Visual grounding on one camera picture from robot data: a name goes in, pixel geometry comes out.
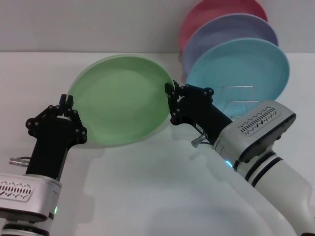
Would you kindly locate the green plastic plate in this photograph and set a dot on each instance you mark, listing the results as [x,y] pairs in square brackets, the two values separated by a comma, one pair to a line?
[120,100]

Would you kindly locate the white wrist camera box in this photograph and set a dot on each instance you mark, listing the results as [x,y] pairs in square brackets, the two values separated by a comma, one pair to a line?
[39,196]
[236,140]

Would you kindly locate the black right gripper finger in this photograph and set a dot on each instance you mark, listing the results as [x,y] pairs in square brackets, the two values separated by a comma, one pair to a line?
[174,108]
[197,91]

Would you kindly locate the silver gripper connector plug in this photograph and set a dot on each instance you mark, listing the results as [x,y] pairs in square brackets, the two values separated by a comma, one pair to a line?
[16,161]
[197,140]

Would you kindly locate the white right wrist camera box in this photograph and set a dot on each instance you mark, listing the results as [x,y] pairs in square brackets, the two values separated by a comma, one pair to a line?
[236,140]

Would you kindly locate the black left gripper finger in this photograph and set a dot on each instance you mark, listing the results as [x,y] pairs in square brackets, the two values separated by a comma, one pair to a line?
[80,129]
[40,118]

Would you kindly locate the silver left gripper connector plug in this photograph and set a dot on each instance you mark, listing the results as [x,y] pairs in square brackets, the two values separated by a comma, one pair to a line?
[16,161]

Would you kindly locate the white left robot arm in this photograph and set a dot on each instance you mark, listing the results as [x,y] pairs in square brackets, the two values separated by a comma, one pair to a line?
[19,228]

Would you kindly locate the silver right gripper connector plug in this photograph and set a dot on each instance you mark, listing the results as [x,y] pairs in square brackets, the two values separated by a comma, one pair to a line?
[197,140]

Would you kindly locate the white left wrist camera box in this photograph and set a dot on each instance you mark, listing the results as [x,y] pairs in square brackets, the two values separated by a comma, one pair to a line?
[39,196]

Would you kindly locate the purple plastic plate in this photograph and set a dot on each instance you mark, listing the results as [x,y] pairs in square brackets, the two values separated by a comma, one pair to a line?
[231,28]

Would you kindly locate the red plastic plate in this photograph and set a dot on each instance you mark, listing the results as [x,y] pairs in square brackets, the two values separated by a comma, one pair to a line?
[216,9]

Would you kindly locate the light blue plastic plate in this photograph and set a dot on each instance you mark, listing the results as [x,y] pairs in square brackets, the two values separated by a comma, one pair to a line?
[246,64]

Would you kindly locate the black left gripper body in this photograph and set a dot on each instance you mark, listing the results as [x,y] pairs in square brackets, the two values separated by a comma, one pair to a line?
[49,150]

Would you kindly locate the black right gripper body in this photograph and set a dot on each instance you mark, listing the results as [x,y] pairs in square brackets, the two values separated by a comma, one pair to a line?
[204,115]

